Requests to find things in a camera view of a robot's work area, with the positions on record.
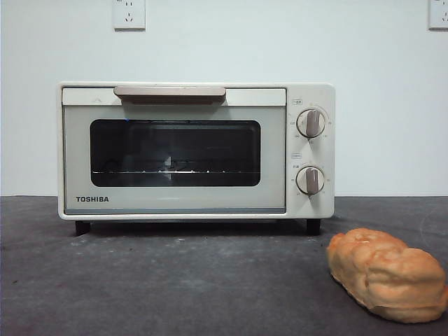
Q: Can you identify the white wall socket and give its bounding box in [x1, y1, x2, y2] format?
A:
[112, 0, 146, 32]
[428, 0, 448, 31]

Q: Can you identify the metal wire oven rack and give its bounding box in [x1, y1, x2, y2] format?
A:
[91, 167, 262, 176]

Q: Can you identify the white Toshiba toaster oven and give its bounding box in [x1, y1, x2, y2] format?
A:
[57, 81, 337, 236]

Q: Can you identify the white oven knob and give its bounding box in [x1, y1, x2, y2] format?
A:
[295, 165, 326, 197]
[295, 108, 327, 139]

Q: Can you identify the golden bread loaf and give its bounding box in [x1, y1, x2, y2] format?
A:
[325, 227, 448, 323]

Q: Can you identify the oven door with tan handle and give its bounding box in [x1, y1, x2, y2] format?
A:
[62, 85, 288, 215]

